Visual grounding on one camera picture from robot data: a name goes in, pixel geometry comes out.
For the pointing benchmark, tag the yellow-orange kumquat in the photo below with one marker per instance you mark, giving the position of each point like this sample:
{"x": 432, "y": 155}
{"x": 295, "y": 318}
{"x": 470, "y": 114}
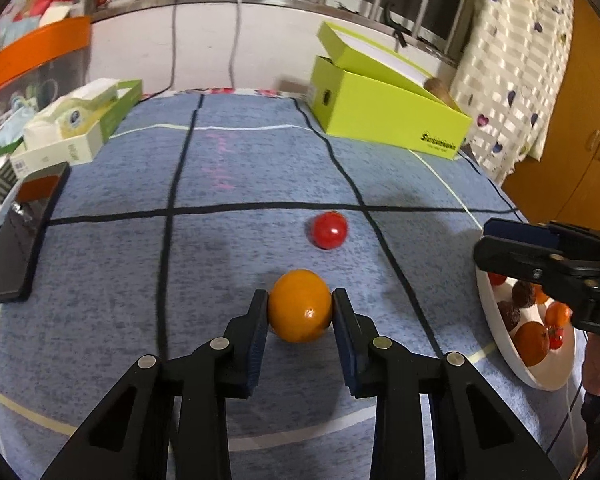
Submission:
{"x": 542, "y": 296}
{"x": 300, "y": 305}

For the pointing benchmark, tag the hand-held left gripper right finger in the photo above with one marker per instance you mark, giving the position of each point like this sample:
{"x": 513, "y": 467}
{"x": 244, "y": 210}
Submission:
{"x": 345, "y": 345}

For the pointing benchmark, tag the white tissue pack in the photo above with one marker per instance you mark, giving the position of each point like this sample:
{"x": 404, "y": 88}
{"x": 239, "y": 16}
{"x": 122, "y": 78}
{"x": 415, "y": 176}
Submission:
{"x": 60, "y": 115}

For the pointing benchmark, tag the red cherry tomato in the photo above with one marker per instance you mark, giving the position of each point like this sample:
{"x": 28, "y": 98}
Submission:
{"x": 556, "y": 338}
{"x": 327, "y": 230}
{"x": 497, "y": 279}

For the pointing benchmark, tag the lime green box lid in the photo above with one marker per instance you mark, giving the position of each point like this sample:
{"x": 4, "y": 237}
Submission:
{"x": 360, "y": 47}

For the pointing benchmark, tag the black smartphone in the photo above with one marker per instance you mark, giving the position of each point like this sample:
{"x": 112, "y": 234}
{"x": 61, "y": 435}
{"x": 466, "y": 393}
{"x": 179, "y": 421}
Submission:
{"x": 15, "y": 250}

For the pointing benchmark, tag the tissue box in green tray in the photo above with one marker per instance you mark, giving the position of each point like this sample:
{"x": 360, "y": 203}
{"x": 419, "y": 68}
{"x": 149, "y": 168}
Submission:
{"x": 115, "y": 110}

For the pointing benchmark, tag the blue checked blanket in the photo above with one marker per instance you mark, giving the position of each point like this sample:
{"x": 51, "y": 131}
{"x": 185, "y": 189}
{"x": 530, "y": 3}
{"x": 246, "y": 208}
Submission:
{"x": 230, "y": 260}

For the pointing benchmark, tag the mandarin orange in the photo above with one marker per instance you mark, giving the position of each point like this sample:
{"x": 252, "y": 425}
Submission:
{"x": 558, "y": 314}
{"x": 530, "y": 344}

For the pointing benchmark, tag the wooden cabinet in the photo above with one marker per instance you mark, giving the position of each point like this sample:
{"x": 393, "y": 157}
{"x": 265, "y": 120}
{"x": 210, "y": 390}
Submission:
{"x": 570, "y": 135}

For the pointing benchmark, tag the white plate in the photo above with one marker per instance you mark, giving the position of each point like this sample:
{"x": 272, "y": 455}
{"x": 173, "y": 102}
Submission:
{"x": 540, "y": 377}

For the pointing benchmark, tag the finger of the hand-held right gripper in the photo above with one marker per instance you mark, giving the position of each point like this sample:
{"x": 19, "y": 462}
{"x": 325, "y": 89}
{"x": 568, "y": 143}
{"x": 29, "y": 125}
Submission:
{"x": 520, "y": 260}
{"x": 510, "y": 229}

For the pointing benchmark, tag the metal window grille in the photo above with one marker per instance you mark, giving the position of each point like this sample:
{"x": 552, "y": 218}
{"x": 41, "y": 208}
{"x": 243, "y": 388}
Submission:
{"x": 280, "y": 2}

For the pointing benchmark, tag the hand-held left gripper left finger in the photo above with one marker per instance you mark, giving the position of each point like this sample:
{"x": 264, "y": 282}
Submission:
{"x": 257, "y": 345}

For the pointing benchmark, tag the black hook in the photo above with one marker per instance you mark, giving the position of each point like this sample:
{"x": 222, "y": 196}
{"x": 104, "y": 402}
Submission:
{"x": 394, "y": 22}

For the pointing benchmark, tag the dark red date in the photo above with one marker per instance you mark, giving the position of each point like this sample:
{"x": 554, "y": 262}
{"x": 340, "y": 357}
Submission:
{"x": 510, "y": 316}
{"x": 524, "y": 294}

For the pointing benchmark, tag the heart-patterned curtain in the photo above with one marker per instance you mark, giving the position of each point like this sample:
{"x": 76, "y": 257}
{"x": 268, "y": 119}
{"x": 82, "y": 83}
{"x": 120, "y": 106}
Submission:
{"x": 510, "y": 60}

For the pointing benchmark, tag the orange-lidded storage container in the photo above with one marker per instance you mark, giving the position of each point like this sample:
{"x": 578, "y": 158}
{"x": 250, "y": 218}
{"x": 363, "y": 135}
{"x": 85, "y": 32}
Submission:
{"x": 30, "y": 42}

